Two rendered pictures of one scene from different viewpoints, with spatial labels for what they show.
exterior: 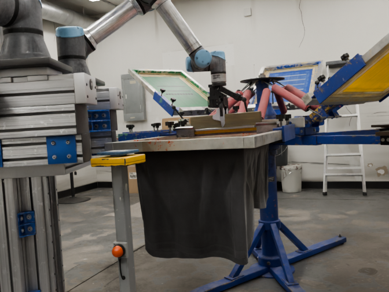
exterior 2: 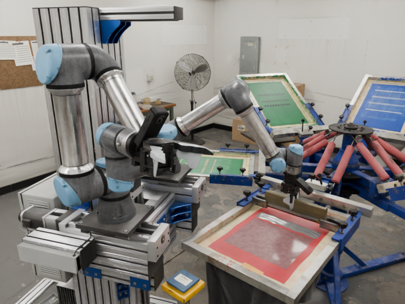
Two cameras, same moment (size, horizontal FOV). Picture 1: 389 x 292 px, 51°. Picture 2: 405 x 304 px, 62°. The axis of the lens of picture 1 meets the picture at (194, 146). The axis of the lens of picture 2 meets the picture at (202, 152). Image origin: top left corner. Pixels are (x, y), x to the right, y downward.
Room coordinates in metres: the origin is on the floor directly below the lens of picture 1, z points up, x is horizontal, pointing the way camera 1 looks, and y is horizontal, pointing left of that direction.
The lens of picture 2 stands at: (0.26, -0.17, 1.92)
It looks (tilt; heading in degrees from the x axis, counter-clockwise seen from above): 19 degrees down; 17
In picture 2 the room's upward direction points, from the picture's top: straight up
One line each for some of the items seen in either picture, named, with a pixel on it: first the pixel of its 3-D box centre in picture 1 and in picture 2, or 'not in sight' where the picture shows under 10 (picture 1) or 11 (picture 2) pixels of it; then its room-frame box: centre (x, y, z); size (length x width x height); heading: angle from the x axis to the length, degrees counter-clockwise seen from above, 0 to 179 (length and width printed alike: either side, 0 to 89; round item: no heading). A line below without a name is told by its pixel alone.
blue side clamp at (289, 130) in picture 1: (284, 132); (346, 230); (1.93, -0.43, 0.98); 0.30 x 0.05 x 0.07; 157
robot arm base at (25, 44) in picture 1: (24, 48); (115, 202); (1.29, 0.51, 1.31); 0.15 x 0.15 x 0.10
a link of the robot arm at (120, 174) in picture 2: not in sight; (124, 169); (1.07, 0.32, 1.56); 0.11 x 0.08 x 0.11; 154
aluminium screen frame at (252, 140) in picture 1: (211, 138); (275, 231); (1.81, -0.08, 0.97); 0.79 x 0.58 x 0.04; 157
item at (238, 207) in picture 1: (189, 205); (241, 301); (1.54, 0.03, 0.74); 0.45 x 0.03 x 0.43; 67
